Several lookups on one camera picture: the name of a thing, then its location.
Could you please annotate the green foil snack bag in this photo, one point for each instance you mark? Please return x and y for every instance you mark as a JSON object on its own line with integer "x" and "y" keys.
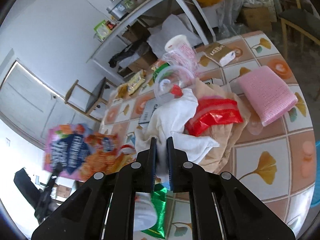
{"x": 159, "y": 202}

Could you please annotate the beige stocking fabric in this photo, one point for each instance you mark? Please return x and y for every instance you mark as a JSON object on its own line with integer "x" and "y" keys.
{"x": 225, "y": 135}

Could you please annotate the gold tissue pack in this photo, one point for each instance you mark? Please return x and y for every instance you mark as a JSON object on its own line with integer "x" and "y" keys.
{"x": 220, "y": 54}

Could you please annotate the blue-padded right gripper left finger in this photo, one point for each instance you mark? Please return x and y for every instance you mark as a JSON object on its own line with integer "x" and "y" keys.
{"x": 110, "y": 206}

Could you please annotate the wooden chair at left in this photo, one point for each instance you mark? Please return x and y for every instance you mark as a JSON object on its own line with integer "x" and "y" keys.
{"x": 88, "y": 103}

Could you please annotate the blue plastic basket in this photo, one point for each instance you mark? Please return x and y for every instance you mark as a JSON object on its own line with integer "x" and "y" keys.
{"x": 316, "y": 194}

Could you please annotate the white plastic bottle red label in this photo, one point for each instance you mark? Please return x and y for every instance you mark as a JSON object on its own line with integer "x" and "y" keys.
{"x": 134, "y": 186}

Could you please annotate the cardboard box on floor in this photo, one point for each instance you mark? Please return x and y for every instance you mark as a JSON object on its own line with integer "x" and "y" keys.
{"x": 257, "y": 18}

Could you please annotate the steel cooking pot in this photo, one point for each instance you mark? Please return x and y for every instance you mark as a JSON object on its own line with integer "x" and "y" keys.
{"x": 119, "y": 9}

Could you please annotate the pink sponge cloth pad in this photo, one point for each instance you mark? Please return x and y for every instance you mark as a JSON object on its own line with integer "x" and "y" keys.
{"x": 267, "y": 93}

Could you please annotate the small gold candy packet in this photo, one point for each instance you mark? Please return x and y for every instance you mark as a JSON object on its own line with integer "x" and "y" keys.
{"x": 136, "y": 81}

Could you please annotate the blue white cardboard box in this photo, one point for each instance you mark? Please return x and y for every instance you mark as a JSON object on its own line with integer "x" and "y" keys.
{"x": 149, "y": 108}

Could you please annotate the white cloth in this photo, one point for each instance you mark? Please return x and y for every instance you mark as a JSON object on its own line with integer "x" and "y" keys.
{"x": 169, "y": 120}

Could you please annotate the wooden chair black seat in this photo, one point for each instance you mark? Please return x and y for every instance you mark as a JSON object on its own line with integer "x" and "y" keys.
{"x": 302, "y": 21}

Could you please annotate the patterned tablecloth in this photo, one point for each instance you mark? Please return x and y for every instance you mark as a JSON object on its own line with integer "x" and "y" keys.
{"x": 276, "y": 162}

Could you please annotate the white side table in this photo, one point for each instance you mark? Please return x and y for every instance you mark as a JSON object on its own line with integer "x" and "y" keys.
{"x": 150, "y": 14}

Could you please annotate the pink orange snack bag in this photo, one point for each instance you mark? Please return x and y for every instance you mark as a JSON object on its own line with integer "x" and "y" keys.
{"x": 83, "y": 152}

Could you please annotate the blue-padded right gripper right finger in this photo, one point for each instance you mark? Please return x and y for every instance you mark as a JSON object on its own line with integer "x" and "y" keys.
{"x": 221, "y": 207}

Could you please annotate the red plastic bag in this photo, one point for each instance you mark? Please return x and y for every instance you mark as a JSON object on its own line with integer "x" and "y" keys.
{"x": 212, "y": 110}

